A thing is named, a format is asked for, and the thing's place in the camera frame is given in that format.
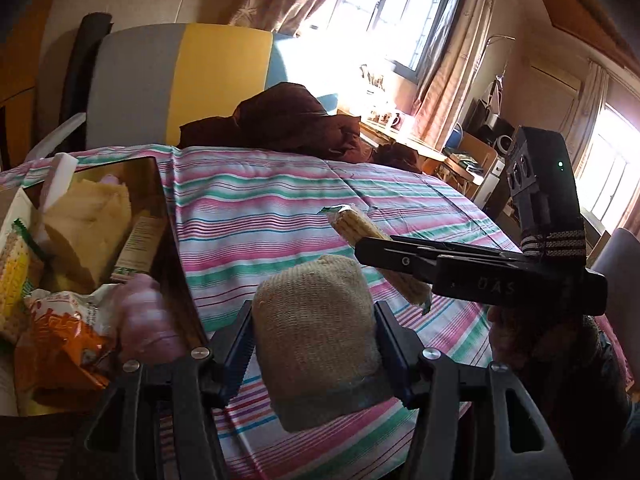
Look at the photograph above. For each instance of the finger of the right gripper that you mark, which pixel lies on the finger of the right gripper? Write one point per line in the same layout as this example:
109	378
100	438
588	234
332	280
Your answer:
418	258

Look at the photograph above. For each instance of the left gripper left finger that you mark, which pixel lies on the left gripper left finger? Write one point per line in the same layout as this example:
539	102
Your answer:
123	441

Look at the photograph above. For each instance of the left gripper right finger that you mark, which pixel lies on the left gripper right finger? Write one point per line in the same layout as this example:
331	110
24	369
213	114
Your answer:
474	422

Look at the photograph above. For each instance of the green cracker pack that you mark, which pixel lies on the green cracker pack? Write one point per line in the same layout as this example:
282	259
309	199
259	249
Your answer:
352	224

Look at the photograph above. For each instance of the orange snack bag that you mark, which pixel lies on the orange snack bag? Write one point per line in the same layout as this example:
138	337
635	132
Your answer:
62	359

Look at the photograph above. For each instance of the pink sock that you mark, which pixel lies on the pink sock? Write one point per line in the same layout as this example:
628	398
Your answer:
147	331

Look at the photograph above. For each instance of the cream sock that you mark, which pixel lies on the cream sock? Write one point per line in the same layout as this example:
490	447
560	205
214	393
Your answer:
315	333

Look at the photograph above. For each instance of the small green tea box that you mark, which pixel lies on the small green tea box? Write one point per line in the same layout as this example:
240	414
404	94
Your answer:
139	251

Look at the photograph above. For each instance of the yellow sponge block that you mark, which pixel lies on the yellow sponge block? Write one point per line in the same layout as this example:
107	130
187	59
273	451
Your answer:
86	228

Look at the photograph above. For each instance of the white foam block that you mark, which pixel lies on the white foam block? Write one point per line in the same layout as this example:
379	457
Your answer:
58	179

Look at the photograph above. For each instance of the beige barcode carton box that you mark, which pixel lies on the beige barcode carton box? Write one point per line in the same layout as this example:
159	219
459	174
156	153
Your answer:
17	206

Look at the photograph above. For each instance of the person's right hand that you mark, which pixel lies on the person's right hand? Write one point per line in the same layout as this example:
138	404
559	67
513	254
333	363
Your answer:
523	339

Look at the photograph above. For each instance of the wooden side desk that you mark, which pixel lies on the wooden side desk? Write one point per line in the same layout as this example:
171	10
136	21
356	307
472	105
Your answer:
473	169

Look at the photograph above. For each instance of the blue chair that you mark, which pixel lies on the blue chair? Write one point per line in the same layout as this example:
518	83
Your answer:
454	139

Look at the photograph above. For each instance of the pink bedding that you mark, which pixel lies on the pink bedding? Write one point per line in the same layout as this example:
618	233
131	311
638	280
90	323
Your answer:
605	327

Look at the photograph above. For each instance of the white desk fan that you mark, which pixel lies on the white desk fan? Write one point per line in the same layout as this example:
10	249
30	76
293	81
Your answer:
503	144

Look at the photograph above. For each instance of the black speaker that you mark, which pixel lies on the black speaker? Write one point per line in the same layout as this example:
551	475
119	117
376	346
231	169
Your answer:
484	124

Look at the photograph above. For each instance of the striped tablecloth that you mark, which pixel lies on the striped tablecloth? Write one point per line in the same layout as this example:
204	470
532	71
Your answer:
242	215

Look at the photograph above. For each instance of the maroon cloth pile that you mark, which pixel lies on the maroon cloth pile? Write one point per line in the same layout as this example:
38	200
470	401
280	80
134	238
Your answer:
288	118

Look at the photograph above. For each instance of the air conditioner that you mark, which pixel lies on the air conditioner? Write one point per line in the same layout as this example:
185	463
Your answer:
559	75

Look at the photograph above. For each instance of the grey yellow chair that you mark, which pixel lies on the grey yellow chair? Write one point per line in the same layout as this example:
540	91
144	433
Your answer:
150	80

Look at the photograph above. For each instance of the black rolled mat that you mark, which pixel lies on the black rolled mat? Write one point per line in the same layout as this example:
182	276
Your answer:
93	28

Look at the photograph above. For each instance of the wooden wardrobe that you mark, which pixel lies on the wooden wardrobe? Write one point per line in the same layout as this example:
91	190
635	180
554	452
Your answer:
20	54

